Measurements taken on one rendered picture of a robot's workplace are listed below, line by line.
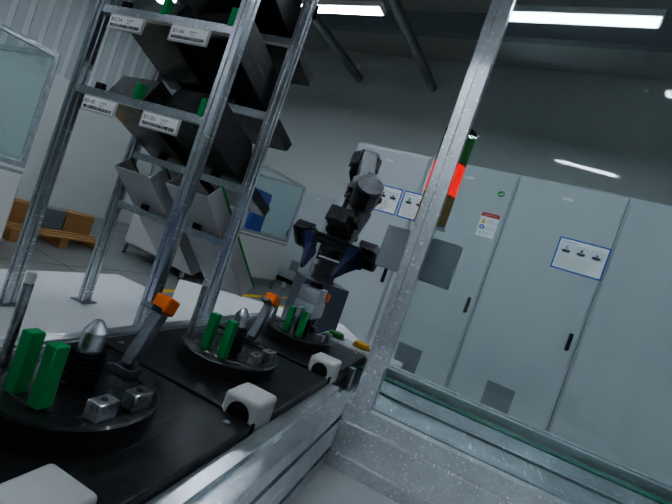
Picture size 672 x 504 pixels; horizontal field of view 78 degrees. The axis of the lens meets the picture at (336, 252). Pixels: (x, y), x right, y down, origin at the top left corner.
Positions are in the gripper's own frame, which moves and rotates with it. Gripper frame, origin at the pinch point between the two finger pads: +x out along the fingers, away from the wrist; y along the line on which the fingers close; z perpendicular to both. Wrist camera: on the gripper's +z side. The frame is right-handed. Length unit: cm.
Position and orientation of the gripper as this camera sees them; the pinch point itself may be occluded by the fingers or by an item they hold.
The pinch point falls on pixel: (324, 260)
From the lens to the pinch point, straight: 82.2
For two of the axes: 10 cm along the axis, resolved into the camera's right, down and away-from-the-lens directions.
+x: -4.5, 6.4, -6.2
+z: -0.1, -7.0, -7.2
